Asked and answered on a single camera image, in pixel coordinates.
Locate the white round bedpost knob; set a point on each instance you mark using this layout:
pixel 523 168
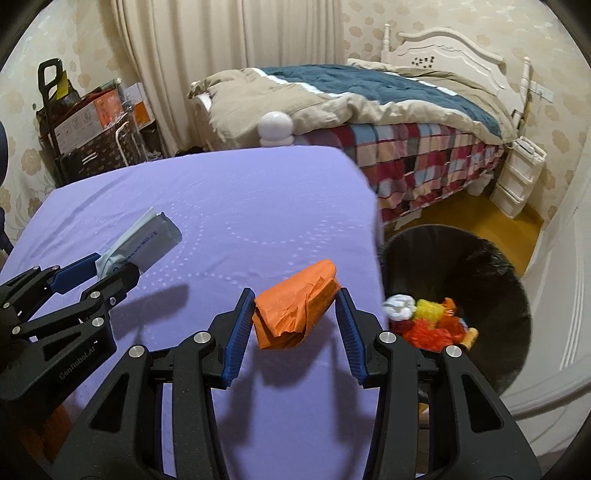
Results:
pixel 275 129

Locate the yellow crumpled trash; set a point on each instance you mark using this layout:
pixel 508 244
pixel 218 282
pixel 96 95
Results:
pixel 429 311

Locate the beige curtain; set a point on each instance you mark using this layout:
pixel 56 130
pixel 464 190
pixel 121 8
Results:
pixel 172 44

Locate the bed with white headboard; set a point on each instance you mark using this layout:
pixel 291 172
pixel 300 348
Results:
pixel 412 166

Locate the white orange cardboard box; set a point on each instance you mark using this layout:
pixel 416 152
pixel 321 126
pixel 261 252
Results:
pixel 100 114

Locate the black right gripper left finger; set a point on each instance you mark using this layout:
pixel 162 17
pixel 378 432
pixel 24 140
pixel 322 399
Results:
pixel 118 434

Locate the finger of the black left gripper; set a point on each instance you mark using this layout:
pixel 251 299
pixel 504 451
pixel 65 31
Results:
pixel 99 299
pixel 64 279

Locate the black hand trolley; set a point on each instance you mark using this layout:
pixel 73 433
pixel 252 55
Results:
pixel 45 86

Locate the red foam net bundle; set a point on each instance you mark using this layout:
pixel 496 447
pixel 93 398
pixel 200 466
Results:
pixel 424 336

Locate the dark patterned storage basket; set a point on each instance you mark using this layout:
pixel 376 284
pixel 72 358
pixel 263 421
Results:
pixel 119 146

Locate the amber yellow-label bottle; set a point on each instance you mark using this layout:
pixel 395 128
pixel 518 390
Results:
pixel 470 338

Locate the purple tablecloth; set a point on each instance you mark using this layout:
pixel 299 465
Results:
pixel 249 219

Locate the black trash bin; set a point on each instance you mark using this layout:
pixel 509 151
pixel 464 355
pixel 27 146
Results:
pixel 433 262

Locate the white plastic drawer unit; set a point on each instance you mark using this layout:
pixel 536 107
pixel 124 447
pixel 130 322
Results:
pixel 520 173

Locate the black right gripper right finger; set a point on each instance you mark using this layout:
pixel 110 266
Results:
pixel 472 434

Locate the white paper ball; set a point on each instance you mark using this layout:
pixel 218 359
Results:
pixel 400 307

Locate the beige and blue quilt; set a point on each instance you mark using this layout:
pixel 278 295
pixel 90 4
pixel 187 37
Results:
pixel 325 96

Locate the red plastic bag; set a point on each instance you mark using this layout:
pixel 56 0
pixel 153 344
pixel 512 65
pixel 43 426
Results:
pixel 453 323

